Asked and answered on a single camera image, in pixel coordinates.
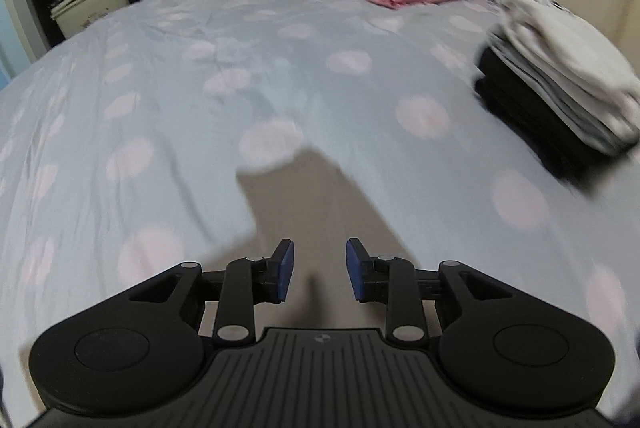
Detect folded white grey clothes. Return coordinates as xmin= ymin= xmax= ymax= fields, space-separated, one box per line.
xmin=487 ymin=0 xmax=639 ymax=156

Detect polka dot bed sheet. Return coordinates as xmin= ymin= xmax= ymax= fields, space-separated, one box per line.
xmin=1 ymin=0 xmax=639 ymax=427

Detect beige long sleeve garment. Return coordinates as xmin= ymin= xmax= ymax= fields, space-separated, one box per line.
xmin=202 ymin=148 xmax=439 ymax=332

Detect folded black garment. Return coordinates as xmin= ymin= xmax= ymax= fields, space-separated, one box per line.
xmin=474 ymin=46 xmax=631 ymax=194

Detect cream storage box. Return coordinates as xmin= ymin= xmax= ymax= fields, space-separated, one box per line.
xmin=51 ymin=0 xmax=128 ymax=39

